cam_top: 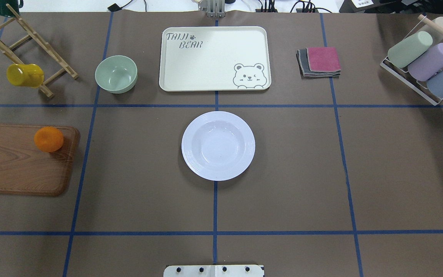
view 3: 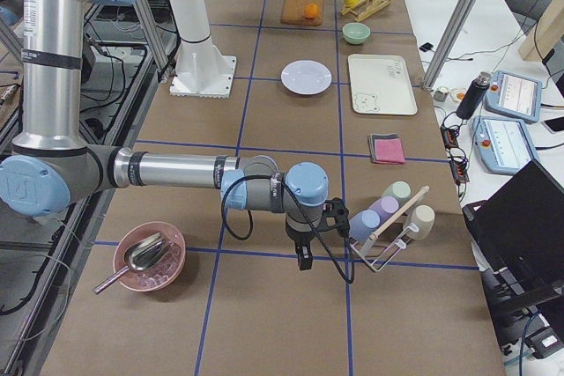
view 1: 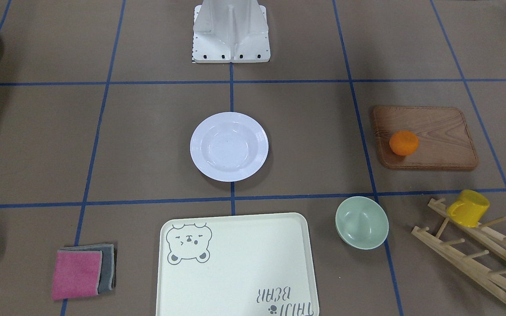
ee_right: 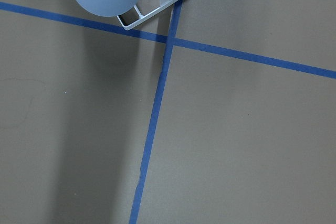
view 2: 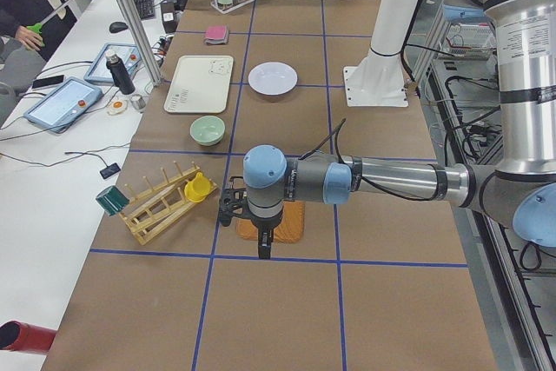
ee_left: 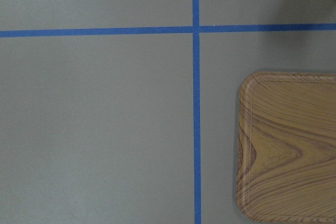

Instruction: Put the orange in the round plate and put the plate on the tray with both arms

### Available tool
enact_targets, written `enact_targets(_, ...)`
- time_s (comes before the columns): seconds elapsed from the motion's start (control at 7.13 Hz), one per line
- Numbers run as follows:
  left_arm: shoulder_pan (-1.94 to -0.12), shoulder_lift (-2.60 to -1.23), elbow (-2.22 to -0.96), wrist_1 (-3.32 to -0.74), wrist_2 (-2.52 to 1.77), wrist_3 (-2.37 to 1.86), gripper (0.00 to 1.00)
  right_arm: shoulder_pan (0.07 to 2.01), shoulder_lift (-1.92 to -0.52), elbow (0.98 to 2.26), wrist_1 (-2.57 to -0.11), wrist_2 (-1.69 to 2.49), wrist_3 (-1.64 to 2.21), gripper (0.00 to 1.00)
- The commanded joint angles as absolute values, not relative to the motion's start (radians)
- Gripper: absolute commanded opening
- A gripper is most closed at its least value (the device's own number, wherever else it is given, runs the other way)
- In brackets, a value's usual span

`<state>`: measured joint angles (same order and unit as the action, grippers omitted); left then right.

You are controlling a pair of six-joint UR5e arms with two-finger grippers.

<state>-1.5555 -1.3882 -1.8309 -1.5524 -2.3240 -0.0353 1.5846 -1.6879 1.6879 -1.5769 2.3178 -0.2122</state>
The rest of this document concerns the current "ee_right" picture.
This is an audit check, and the white wire cup rack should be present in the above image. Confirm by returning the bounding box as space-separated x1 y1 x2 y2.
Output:
116 0 210 31

